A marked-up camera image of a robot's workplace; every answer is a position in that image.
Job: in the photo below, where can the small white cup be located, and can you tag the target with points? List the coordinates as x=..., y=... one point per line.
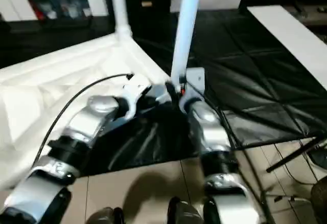
x=52, y=14

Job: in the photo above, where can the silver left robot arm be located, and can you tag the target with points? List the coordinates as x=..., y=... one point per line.
x=84, y=122

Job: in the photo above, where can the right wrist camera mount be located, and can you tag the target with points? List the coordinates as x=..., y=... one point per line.
x=195, y=77

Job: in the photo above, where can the black stand leg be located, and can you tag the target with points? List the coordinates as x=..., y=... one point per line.
x=293, y=156

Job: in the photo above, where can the small tan label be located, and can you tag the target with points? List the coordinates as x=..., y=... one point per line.
x=146, y=3

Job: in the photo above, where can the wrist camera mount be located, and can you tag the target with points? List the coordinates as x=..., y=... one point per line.
x=195, y=77
x=132, y=94

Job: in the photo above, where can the white flat board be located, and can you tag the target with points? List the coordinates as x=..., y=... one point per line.
x=293, y=37

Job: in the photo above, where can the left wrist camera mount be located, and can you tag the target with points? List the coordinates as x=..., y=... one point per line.
x=132, y=94

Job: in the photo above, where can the white plastic table top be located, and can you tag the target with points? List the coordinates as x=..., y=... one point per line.
x=51, y=81

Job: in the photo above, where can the red bottle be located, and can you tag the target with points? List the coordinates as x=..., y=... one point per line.
x=37, y=9

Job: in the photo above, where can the chrome tube frame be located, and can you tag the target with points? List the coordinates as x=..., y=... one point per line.
x=288, y=198

